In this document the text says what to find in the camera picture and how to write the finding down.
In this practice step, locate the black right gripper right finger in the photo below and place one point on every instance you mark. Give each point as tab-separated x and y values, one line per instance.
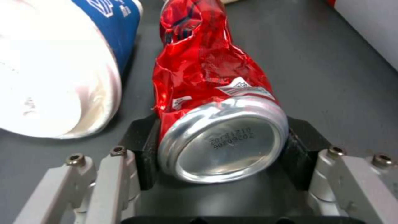
345	179

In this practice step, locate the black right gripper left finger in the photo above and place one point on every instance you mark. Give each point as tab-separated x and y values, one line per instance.
93	177

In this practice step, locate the crushed red soda can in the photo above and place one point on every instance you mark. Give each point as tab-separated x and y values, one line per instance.
214	100

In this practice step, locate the white box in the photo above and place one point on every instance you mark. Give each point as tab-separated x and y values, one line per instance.
370	25

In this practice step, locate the blue and white paper cup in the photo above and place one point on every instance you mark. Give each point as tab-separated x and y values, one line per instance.
59	67

